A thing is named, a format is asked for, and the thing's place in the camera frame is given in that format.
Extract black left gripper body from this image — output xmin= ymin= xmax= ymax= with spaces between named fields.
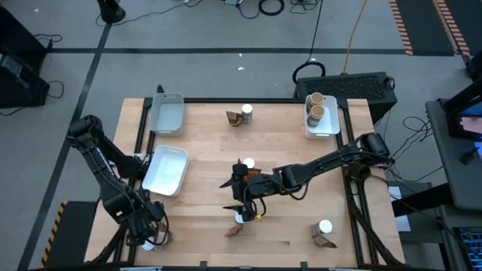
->
xmin=126 ymin=201 xmax=169 ymax=248

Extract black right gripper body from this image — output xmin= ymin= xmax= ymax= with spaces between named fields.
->
xmin=231 ymin=161 xmax=282 ymax=224

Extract white plastic bin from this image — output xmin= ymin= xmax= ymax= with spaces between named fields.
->
xmin=141 ymin=145 xmax=191 ymax=198
xmin=304 ymin=93 xmax=342 ymax=141

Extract brown-lidded cardboard spice tube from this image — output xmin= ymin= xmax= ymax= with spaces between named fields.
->
xmin=307 ymin=92 xmax=325 ymax=111
xmin=307 ymin=104 xmax=327 ymax=128

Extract black mat striped edge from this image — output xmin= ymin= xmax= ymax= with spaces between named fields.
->
xmin=389 ymin=0 xmax=456 ymax=57
xmin=39 ymin=200 xmax=99 ymax=269
xmin=432 ymin=0 xmax=482 ymax=58

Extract light grey plastic bin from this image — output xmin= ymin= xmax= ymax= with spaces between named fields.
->
xmin=149 ymin=92 xmax=186 ymax=137

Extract white paper sheet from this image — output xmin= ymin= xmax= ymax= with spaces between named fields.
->
xmin=387 ymin=186 xmax=412 ymax=233

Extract black computer case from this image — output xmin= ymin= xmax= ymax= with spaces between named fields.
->
xmin=293 ymin=72 xmax=398 ymax=123

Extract black beam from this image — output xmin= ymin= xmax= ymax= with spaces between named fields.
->
xmin=391 ymin=183 xmax=455 ymax=218

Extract black speaker box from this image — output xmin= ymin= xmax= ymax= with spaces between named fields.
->
xmin=0 ymin=52 xmax=51 ymax=109

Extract grey desk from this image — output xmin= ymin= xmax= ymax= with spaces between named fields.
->
xmin=425 ymin=98 xmax=482 ymax=212

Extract small black desk object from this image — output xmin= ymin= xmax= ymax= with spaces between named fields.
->
xmin=459 ymin=146 xmax=481 ymax=166

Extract backlit keyboard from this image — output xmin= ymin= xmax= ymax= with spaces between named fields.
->
xmin=453 ymin=227 xmax=482 ymax=271

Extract black monitor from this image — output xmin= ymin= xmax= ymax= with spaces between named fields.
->
xmin=438 ymin=79 xmax=482 ymax=143

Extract black cabinet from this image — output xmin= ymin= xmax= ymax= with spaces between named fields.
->
xmin=0 ymin=5 xmax=49 ymax=57

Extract black power cable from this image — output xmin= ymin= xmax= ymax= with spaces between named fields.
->
xmin=291 ymin=0 xmax=327 ymax=86

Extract black floor cables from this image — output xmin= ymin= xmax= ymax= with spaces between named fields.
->
xmin=387 ymin=115 xmax=445 ymax=184

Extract black floor cable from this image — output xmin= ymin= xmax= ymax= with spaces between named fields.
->
xmin=33 ymin=33 xmax=63 ymax=49
xmin=96 ymin=0 xmax=191 ymax=27
xmin=0 ymin=80 xmax=66 ymax=117

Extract black coiled cable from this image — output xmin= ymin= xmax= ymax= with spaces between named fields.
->
xmin=258 ymin=0 xmax=286 ymax=17

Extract yellow floor cable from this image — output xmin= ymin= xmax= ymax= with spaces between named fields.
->
xmin=341 ymin=0 xmax=368 ymax=75

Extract black cable bundle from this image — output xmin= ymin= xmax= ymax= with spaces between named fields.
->
xmin=289 ymin=0 xmax=321 ymax=15

